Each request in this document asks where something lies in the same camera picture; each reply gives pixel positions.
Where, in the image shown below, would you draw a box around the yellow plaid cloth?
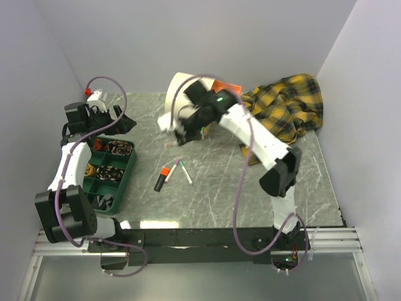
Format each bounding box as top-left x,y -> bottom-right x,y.
242,73 -> 323,144

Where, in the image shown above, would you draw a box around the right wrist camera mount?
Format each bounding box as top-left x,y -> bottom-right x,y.
157,105 -> 196,134

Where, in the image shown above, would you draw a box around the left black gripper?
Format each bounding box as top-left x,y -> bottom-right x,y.
86,105 -> 136,136

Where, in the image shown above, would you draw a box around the black binder clips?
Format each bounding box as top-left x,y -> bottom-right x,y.
91,194 -> 114,211

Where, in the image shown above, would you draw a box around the yellow rubber bands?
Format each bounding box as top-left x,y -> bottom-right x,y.
84,163 -> 96,177

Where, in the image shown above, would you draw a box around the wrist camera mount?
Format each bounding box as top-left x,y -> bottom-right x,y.
157,105 -> 196,134
86,89 -> 108,112

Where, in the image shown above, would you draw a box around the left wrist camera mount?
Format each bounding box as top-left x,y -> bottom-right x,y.
86,89 -> 108,112

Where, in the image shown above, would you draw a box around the orange rubber bands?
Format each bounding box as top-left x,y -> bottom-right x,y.
93,139 -> 105,151

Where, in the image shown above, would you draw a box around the black base beam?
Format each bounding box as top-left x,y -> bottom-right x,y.
88,224 -> 310,270

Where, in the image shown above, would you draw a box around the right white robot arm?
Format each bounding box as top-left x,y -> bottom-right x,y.
170,75 -> 301,250

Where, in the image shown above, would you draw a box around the round drawer organizer box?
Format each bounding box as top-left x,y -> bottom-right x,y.
164,72 -> 242,122

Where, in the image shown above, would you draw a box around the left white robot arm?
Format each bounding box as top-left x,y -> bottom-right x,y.
34,100 -> 137,252

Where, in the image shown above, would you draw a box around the green cap marker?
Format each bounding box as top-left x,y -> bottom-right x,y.
179,160 -> 194,186

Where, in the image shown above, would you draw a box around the orange black highlighter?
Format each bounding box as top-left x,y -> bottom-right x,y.
154,167 -> 170,192

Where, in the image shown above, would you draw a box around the purple cap marker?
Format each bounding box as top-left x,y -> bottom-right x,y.
165,159 -> 180,184

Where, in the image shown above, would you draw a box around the green compartment tray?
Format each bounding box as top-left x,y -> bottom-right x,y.
83,137 -> 137,216

